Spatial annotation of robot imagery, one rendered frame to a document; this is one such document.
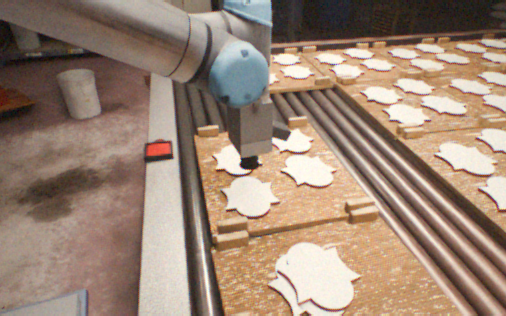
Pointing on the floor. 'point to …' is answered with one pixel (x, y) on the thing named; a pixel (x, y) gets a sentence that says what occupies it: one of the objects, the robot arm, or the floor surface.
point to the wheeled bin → (330, 14)
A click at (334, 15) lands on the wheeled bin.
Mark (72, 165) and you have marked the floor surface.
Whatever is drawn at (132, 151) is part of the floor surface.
